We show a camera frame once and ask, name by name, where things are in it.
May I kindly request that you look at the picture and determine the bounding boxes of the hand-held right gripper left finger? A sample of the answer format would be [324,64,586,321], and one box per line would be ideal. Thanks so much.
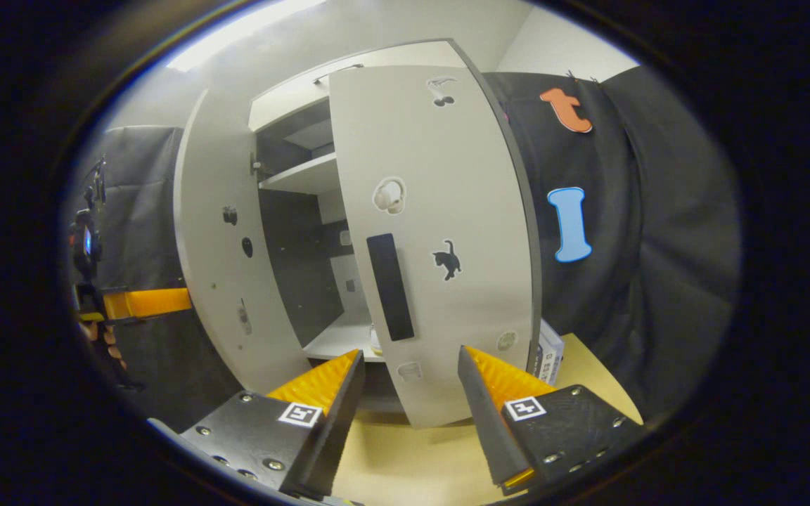
[180,349,367,501]

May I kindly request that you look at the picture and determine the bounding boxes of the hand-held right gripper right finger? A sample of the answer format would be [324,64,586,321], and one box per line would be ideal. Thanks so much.
[456,344,646,496]

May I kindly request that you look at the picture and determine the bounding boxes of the white shoe cabinet door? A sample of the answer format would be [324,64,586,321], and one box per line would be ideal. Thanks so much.
[173,88,314,396]
[328,65,543,429]

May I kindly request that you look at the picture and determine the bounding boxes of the white shoe cabinet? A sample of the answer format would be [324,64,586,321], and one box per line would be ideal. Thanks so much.
[247,39,543,415]

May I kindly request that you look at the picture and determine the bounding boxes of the white cabinet drawer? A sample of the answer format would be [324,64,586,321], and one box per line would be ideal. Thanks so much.
[248,41,465,133]

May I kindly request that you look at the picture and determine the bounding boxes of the metal stand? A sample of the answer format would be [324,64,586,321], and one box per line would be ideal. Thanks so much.
[85,158,108,208]

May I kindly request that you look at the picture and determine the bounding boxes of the white printed box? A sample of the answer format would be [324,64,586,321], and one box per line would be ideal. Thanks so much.
[533,320,566,386]

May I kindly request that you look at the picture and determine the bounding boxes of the black door handle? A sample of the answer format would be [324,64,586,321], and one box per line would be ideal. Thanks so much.
[366,233,416,342]

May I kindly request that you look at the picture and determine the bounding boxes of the metal drawer handle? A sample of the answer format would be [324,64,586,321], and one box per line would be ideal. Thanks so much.
[312,63,365,85]

